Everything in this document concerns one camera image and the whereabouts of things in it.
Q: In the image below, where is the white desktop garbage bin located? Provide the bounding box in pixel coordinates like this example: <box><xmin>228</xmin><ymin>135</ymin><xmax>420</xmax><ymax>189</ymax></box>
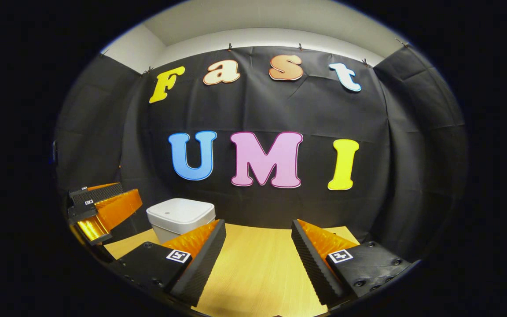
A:
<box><xmin>146</xmin><ymin>198</ymin><xmax>216</xmax><ymax>244</ymax></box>

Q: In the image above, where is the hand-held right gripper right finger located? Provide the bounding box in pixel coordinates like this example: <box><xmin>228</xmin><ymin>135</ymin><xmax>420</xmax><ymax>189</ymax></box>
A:
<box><xmin>291</xmin><ymin>219</ymin><xmax>412</xmax><ymax>309</ymax></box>

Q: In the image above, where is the wooden desktop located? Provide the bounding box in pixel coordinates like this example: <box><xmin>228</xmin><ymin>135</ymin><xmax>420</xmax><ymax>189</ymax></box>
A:
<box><xmin>104</xmin><ymin>222</ymin><xmax>360</xmax><ymax>317</ymax></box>

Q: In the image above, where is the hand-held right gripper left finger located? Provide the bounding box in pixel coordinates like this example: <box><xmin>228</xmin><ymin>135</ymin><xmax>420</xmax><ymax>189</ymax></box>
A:
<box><xmin>108</xmin><ymin>219</ymin><xmax>228</xmax><ymax>308</ymax></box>

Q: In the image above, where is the black backdrop cloth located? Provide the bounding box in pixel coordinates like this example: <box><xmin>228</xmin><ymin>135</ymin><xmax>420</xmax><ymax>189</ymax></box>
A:
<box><xmin>55</xmin><ymin>44</ymin><xmax>470</xmax><ymax>265</ymax></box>

